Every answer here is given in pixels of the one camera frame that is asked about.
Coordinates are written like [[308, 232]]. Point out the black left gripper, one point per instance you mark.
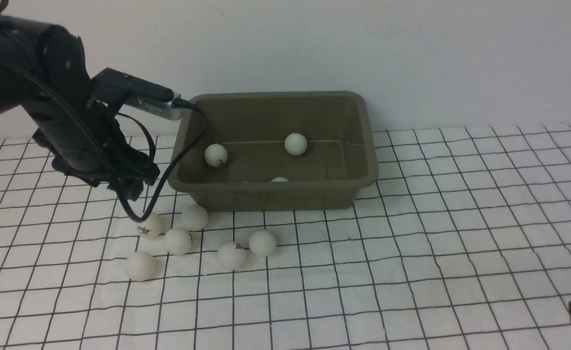
[[76, 156]]

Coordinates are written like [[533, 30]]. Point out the white ball with red logo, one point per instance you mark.
[[151, 228]]

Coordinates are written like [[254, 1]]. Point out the white ping-pong ball cluster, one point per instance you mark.
[[178, 241]]

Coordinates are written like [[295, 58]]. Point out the white ball with dark logo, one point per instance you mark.
[[231, 256]]

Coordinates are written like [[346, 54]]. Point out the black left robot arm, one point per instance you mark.
[[43, 70]]

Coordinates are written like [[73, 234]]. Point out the white grid-patterned tablecloth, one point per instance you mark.
[[464, 242]]

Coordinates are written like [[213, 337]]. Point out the olive plastic storage bin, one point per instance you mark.
[[340, 159]]

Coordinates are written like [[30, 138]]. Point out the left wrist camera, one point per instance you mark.
[[139, 97]]

